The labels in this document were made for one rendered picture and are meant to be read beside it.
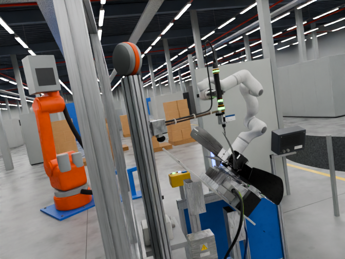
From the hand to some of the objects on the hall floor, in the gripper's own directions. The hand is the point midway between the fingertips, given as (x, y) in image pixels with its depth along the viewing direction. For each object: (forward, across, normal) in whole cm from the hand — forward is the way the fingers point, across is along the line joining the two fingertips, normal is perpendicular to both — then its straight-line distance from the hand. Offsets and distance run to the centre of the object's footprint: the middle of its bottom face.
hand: (218, 92), depth 184 cm
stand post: (+14, -10, +165) cm, 166 cm away
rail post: (-36, -33, +165) cm, 172 cm away
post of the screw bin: (-18, +11, +165) cm, 166 cm away
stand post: (+14, -33, +165) cm, 169 cm away
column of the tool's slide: (+41, -59, +165) cm, 180 cm away
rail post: (-36, +53, +165) cm, 177 cm away
